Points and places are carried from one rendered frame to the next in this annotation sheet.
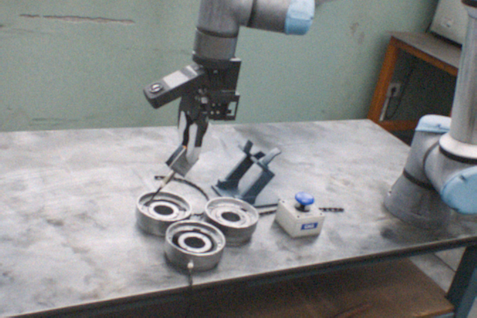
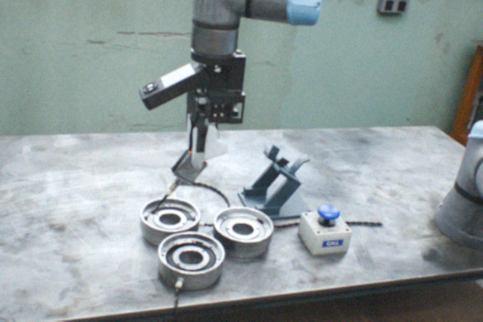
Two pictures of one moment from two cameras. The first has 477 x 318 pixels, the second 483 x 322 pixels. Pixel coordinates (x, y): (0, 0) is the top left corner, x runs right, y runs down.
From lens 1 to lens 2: 35 cm
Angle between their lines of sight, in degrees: 13
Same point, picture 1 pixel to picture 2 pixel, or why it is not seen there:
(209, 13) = (200, 3)
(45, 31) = (140, 47)
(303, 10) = not seen: outside the picture
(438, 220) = not seen: outside the picture
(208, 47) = (201, 41)
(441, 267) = not seen: outside the picture
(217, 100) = (218, 101)
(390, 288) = (444, 311)
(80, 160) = (111, 163)
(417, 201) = (469, 219)
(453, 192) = not seen: outside the picture
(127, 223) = (132, 231)
